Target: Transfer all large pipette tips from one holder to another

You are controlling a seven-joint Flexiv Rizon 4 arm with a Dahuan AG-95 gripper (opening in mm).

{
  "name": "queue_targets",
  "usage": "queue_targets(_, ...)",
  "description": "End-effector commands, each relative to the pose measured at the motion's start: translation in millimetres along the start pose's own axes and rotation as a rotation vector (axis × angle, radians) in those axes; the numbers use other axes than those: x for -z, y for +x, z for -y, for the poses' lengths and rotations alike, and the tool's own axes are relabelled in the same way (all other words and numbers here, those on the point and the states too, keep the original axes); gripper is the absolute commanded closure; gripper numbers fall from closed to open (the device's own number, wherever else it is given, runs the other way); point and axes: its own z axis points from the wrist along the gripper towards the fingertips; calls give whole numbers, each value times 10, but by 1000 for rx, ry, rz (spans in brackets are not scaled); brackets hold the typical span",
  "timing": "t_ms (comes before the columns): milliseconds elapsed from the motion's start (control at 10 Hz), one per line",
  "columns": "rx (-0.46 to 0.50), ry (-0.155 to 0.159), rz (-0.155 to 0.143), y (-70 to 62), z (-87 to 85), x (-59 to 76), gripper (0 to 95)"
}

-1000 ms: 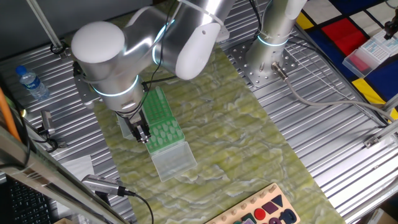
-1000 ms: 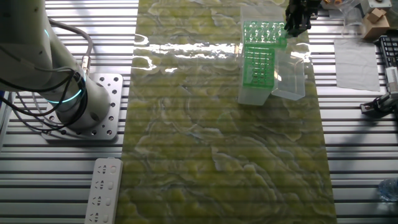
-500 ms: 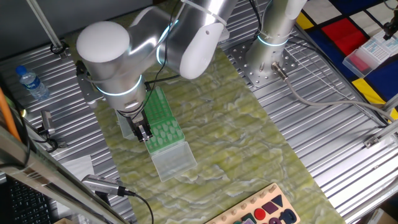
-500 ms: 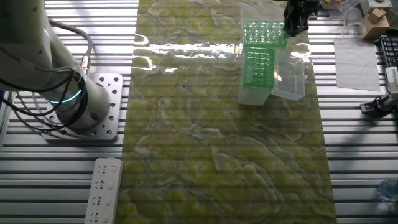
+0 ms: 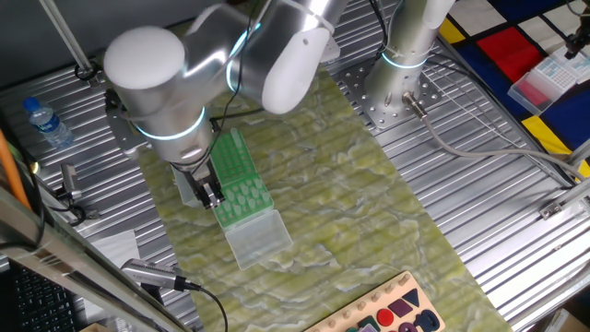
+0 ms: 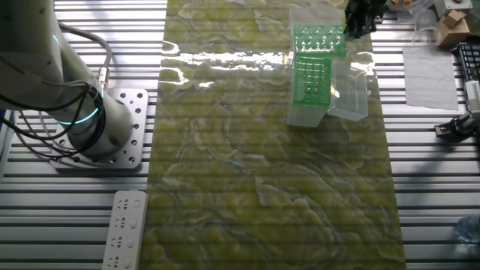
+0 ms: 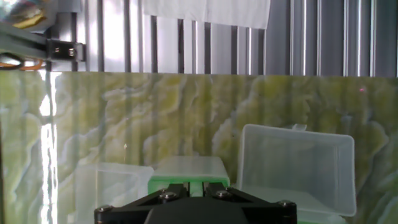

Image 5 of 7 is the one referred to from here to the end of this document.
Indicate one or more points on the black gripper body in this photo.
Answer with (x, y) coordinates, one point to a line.
(196, 177)

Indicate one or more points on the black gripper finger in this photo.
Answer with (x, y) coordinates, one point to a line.
(217, 190)
(206, 197)

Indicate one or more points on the green rack pipette tip box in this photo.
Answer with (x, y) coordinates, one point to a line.
(232, 161)
(263, 240)

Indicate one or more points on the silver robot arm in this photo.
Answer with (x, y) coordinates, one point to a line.
(161, 115)

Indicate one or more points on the green marble pattern mat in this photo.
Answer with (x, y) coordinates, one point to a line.
(322, 184)

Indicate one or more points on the black tool at right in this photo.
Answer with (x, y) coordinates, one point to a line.
(70, 180)

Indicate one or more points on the clear water bottle blue cap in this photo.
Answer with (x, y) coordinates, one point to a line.
(48, 124)

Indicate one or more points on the white power strip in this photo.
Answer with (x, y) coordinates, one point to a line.
(333, 50)

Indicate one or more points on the orange tube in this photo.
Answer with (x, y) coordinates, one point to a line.
(11, 170)

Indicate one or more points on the slim aluminium pole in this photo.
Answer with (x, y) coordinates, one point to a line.
(66, 37)

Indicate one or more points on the wooden shape puzzle board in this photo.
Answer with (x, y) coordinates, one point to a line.
(380, 304)

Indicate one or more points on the teal puzzle piece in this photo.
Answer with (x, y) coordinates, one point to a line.
(367, 323)

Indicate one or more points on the black keyboard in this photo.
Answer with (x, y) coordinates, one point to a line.
(37, 304)

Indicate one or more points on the lilac puzzle piece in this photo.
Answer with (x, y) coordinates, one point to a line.
(369, 329)

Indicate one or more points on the red circle puzzle piece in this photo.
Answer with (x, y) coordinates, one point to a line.
(385, 317)

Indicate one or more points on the purple square puzzle piece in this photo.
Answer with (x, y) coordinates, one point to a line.
(400, 308)

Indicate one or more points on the navy triangle puzzle piece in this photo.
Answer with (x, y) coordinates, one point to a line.
(412, 296)

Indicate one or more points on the purple rounded puzzle piece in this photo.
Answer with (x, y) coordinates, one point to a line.
(408, 328)

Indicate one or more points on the navy rounded puzzle piece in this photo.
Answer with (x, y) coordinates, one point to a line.
(416, 320)

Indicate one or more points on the red blue yellow cloth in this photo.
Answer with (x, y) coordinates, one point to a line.
(507, 50)

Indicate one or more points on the small white rack tip box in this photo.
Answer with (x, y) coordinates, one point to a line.
(576, 64)
(551, 76)

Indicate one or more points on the aluminium extrusion bar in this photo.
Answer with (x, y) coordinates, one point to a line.
(581, 154)
(571, 196)

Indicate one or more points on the brown cardboard box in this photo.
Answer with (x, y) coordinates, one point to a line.
(571, 323)

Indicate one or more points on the dark robot end tool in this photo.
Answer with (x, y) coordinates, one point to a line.
(578, 39)

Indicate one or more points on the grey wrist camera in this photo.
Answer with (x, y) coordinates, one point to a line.
(122, 133)

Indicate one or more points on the silver depth camera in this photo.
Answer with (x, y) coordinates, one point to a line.
(147, 273)

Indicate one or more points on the grey aluminium frame rail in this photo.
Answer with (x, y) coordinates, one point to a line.
(46, 244)

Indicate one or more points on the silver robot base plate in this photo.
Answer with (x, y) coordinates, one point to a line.
(369, 117)

